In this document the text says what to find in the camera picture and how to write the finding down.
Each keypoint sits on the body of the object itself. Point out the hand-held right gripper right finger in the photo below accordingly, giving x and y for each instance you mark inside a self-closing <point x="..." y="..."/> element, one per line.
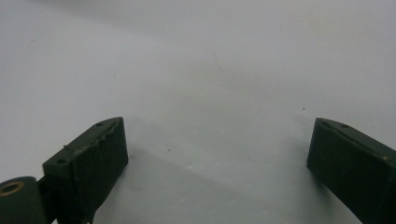
<point x="358" y="168"/>

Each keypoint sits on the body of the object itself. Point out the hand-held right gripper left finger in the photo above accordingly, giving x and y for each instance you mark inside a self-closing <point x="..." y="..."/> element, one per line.
<point x="93" y="161"/>

